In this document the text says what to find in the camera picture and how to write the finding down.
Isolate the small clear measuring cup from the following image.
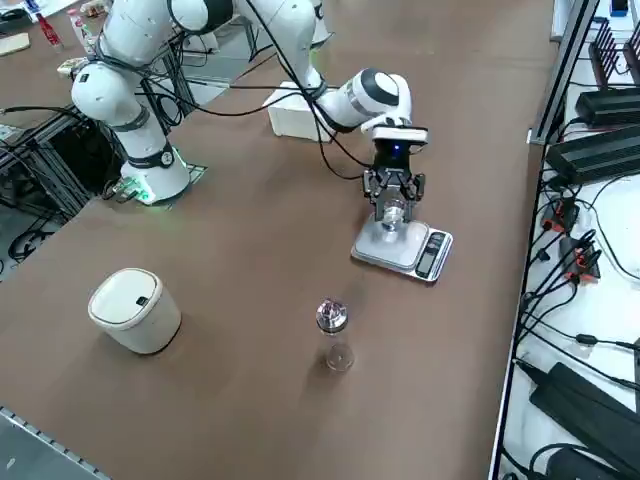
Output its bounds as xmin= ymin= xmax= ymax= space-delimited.
xmin=380 ymin=198 xmax=408 ymax=234

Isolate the bottle with red white label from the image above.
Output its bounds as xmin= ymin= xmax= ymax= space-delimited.
xmin=66 ymin=6 xmax=97 ymax=52

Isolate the clear bottle with silver cap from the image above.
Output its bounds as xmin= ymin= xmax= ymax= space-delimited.
xmin=315 ymin=297 xmax=350 ymax=346

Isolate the grey aluminium frame post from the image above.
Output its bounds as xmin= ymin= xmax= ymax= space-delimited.
xmin=528 ymin=0 xmax=602 ymax=147

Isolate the black metal frame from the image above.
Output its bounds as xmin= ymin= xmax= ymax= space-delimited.
xmin=0 ymin=106 xmax=127 ymax=222

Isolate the white open box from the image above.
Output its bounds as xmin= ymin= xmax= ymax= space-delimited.
xmin=265 ymin=80 xmax=336 ymax=143

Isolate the grey metal rail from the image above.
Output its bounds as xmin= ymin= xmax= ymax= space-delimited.
xmin=0 ymin=406 xmax=110 ymax=480

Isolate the cream lidded waste bin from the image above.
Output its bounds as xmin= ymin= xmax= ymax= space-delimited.
xmin=87 ymin=267 xmax=183 ymax=357

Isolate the orange and black plug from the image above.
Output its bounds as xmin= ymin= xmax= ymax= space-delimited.
xmin=556 ymin=236 xmax=602 ymax=285
xmin=541 ymin=198 xmax=582 ymax=232

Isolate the red drink bottle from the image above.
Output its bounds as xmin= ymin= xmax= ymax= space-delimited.
xmin=36 ymin=11 xmax=65 ymax=52

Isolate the dark slotted rack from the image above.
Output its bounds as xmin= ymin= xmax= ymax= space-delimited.
xmin=586 ymin=18 xmax=640 ymax=92

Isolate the silver digital kitchen scale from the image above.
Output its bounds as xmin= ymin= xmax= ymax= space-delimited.
xmin=350 ymin=216 xmax=454 ymax=284

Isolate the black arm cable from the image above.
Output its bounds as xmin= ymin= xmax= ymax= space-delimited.
xmin=246 ymin=0 xmax=382 ymax=182

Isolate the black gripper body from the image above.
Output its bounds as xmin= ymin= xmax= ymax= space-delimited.
xmin=372 ymin=140 xmax=417 ymax=175

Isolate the clear empty glass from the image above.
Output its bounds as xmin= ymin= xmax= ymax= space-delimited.
xmin=323 ymin=341 xmax=356 ymax=374

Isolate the tan wooden board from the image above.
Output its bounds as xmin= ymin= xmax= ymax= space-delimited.
xmin=0 ymin=31 xmax=32 ymax=57

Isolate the black power adapter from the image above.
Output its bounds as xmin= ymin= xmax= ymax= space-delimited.
xmin=543 ymin=126 xmax=640 ymax=185
xmin=528 ymin=361 xmax=640 ymax=452
xmin=574 ymin=86 xmax=640 ymax=127

